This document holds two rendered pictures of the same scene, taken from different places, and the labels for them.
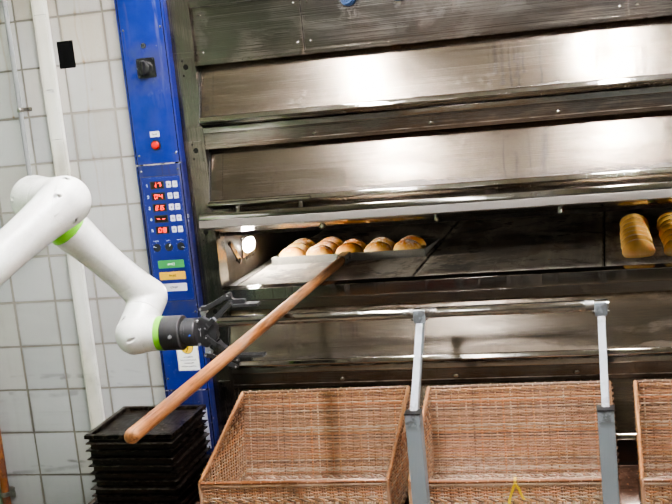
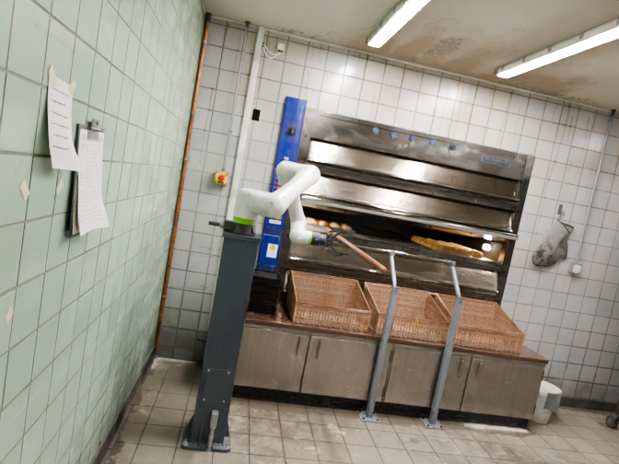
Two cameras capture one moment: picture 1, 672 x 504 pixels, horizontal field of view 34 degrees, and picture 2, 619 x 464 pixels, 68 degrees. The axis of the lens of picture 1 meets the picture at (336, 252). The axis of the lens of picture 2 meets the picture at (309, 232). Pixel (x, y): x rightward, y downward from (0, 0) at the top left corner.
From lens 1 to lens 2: 1.72 m
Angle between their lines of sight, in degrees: 24
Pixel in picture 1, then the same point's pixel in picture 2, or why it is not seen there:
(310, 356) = (322, 261)
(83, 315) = not seen: hidden behind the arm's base
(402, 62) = (387, 159)
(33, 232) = (306, 183)
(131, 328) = (301, 232)
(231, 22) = (328, 124)
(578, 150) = (437, 208)
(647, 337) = (442, 278)
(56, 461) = (193, 284)
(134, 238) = not seen: hidden behind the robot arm
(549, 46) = (437, 169)
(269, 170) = (326, 185)
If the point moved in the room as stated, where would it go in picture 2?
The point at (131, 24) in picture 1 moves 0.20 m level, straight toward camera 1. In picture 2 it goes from (290, 112) to (304, 111)
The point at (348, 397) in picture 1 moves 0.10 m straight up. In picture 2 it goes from (333, 280) to (335, 268)
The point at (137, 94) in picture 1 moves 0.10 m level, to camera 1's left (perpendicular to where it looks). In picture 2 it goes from (284, 140) to (271, 137)
